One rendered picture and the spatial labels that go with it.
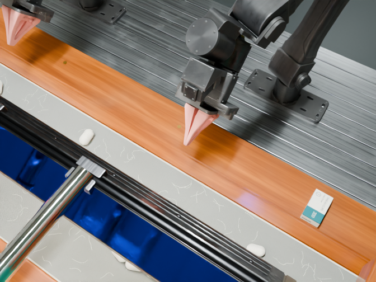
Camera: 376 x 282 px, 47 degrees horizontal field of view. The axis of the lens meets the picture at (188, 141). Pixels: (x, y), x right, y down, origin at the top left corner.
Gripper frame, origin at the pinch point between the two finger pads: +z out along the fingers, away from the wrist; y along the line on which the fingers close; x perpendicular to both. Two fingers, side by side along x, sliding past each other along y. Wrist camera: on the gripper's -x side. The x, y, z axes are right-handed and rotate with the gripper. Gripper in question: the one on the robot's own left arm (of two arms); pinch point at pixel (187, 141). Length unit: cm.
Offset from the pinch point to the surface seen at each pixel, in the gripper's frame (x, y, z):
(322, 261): 7.5, 30.3, 9.0
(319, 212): 8.0, 25.6, 1.5
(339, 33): 152, -1, -46
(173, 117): 11.8, -8.6, 0.1
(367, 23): 160, 8, -56
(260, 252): 2.7, 20.3, 11.9
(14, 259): -41.2, 2.4, 7.7
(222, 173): 8.2, 6.6, 4.3
